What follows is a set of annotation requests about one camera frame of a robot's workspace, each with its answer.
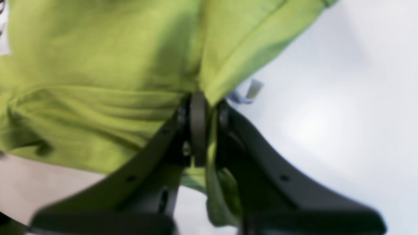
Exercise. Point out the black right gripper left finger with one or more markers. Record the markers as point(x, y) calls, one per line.
point(139, 198)

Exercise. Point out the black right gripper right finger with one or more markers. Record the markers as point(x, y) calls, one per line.
point(278, 199)

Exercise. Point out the green T-shirt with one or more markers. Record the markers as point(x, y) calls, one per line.
point(86, 84)

